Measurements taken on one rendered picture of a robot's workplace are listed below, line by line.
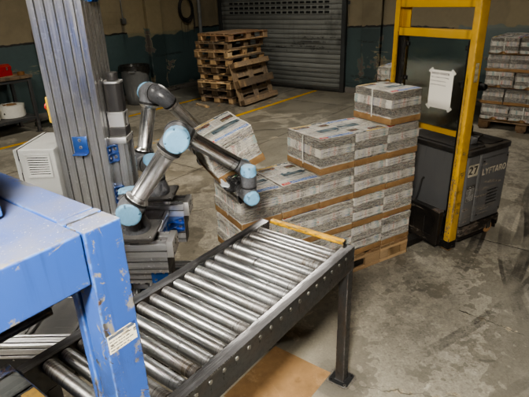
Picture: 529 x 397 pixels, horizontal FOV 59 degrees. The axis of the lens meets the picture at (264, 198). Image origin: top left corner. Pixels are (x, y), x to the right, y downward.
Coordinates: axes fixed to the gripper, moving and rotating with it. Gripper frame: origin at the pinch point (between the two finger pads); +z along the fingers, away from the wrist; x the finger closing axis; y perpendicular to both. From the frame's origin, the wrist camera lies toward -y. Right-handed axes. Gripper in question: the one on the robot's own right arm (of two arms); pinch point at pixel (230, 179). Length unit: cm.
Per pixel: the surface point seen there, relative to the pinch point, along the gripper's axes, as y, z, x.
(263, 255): -15, -54, 11
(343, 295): -51, -68, -14
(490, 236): -173, 13, -180
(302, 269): -19, -73, 1
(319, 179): -39, 15, -55
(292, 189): -33.1, 12.2, -34.8
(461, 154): -80, 9, -162
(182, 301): 0, -71, 51
